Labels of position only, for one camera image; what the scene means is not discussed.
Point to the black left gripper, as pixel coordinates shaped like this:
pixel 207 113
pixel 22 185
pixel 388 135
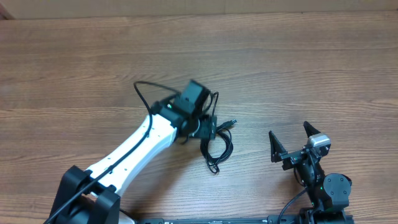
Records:
pixel 208 130

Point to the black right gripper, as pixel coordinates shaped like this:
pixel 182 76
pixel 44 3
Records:
pixel 277 152

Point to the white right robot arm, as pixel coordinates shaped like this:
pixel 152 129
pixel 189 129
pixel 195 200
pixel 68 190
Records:
pixel 328 193

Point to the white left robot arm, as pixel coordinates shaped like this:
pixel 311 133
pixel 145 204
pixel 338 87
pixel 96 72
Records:
pixel 93 195

